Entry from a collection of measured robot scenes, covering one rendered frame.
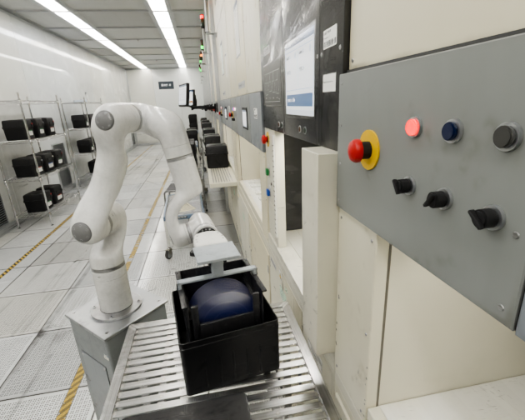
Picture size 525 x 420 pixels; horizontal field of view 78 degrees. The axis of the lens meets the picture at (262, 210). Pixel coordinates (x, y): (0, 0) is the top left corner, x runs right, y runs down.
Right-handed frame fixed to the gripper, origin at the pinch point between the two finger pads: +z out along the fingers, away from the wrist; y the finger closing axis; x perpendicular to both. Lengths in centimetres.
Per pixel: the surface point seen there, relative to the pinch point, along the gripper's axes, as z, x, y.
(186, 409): 26.6, -23.0, 14.1
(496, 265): 65, 26, -18
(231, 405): 29.3, -22.9, 4.3
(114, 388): 3.3, -33.2, 32.6
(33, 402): -87, -110, 94
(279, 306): -15.0, -33.0, -25.1
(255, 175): -192, -21, -73
